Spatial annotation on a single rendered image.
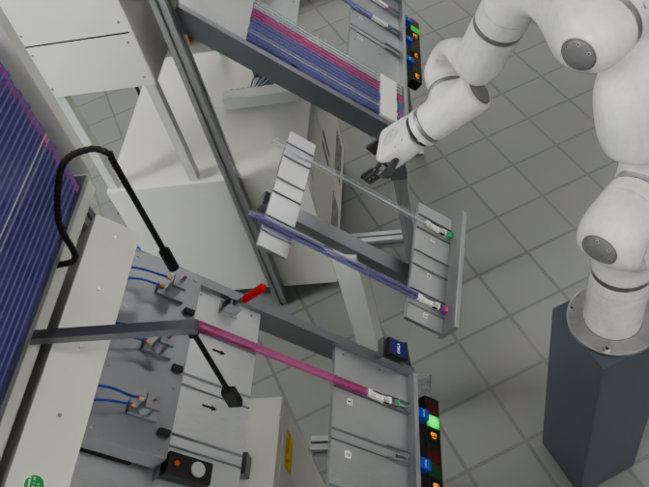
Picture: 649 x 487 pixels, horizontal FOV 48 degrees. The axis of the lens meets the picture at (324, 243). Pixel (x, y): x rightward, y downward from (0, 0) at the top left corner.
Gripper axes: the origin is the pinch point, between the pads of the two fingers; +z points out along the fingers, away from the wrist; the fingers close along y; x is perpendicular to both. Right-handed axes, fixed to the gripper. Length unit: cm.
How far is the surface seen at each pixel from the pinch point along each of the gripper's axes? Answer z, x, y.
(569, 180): 21, 109, -89
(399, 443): 7, 25, 55
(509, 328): 37, 95, -21
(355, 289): 22.8, 19.0, 14.3
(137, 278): 5, -38, 53
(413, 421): 6, 27, 50
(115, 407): 5, -34, 74
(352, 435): 8, 13, 58
